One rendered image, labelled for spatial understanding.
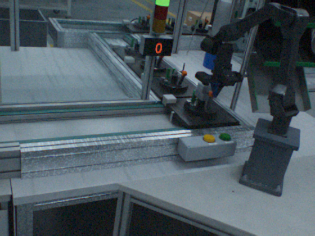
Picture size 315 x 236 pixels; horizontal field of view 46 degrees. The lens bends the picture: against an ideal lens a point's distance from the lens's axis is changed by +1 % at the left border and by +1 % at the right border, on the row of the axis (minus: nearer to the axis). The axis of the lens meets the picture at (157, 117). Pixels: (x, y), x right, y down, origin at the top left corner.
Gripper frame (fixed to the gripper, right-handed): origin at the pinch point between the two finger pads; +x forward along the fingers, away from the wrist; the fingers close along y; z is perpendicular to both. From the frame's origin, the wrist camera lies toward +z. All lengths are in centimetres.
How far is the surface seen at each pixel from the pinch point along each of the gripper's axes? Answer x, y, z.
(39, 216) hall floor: 108, -56, -68
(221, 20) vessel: -9, 54, -83
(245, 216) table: 24, -10, 43
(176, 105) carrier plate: 12.3, -8.9, -12.7
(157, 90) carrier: 12.1, -10.7, -28.7
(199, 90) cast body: 3.5, -2.5, -7.7
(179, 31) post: 6, 44, -116
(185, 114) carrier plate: 12.4, -9.0, -4.0
